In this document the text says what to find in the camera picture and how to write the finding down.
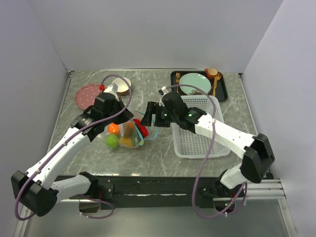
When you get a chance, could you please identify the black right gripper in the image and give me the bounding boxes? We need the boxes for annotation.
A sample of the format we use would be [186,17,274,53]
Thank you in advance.
[140,102,178,128]

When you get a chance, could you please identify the red toy chili pepper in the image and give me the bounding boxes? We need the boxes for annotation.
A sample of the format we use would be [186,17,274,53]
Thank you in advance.
[133,118,149,138]

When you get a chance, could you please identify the clear zip top bag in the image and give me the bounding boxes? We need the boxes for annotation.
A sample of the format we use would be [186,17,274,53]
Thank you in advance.
[105,111,159,149]

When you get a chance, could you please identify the green toy apple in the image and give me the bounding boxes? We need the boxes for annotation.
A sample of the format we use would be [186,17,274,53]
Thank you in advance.
[105,134,119,148]

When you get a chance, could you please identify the yellow toy lemon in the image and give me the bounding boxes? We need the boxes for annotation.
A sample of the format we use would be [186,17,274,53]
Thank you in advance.
[119,137,134,148]

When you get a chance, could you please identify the brown toy kiwi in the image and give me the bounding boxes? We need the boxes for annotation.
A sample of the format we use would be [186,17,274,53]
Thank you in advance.
[123,122,134,138]

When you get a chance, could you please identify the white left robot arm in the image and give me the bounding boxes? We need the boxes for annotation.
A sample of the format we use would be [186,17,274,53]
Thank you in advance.
[11,92,133,217]

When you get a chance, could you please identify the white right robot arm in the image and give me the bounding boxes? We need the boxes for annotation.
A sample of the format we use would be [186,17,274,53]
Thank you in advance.
[141,92,275,197]

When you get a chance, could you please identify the floral paper bowl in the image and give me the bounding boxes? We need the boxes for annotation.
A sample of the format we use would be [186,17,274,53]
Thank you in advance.
[112,77,131,96]

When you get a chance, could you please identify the pink dotted plate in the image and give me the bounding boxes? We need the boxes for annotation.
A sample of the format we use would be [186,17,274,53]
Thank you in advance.
[75,84,102,110]

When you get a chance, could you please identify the gold fork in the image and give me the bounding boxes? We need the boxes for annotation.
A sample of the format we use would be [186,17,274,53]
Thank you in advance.
[176,72,181,94]

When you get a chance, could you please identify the white plastic mesh basket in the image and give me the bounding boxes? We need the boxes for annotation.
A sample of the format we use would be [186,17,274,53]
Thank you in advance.
[171,95,224,159]

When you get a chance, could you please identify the mint green plate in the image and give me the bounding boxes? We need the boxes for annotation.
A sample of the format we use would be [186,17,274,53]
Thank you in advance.
[179,73,211,95]

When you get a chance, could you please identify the brown ceramic cup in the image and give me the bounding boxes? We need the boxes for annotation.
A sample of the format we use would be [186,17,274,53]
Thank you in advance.
[205,68,222,80]

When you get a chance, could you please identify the wooden spoon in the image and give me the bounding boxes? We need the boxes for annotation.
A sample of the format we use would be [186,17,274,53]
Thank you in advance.
[213,73,222,91]

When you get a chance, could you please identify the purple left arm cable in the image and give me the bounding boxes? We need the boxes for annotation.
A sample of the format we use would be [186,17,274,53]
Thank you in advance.
[14,74,133,221]

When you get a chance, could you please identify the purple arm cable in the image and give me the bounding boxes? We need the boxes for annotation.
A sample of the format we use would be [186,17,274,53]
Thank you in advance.
[14,74,133,221]
[162,84,248,219]

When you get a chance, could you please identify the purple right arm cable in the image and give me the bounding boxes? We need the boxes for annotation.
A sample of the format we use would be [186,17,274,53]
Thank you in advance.
[162,84,248,219]

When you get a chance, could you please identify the aluminium front rail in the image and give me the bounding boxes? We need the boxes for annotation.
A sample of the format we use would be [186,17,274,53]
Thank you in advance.
[244,179,286,200]

